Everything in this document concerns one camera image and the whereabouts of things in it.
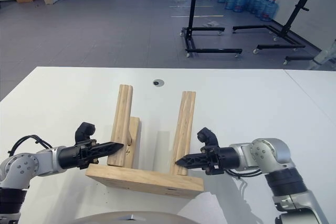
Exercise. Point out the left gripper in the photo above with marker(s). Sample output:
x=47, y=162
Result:
x=71, y=157

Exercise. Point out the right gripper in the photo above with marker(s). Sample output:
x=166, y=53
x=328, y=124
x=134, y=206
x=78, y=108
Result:
x=225, y=158

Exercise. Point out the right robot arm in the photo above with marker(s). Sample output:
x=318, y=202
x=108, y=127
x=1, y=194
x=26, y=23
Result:
x=273, y=153

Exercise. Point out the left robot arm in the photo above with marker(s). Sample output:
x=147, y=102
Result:
x=23, y=165

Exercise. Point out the wooden leg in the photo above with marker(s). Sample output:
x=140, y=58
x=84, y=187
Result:
x=183, y=129
x=121, y=119

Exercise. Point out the wooden seat board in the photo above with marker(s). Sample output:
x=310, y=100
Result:
x=147, y=182

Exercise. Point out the black wheeled rack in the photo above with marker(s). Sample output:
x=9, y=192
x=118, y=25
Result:
x=291, y=19
x=194, y=11

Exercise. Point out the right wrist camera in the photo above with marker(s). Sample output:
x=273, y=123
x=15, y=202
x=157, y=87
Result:
x=207, y=136

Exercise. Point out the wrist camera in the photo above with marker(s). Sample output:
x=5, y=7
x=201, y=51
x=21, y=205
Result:
x=84, y=130
x=207, y=136

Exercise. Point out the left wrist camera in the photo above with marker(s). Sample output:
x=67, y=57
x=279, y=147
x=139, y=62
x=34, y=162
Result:
x=84, y=130

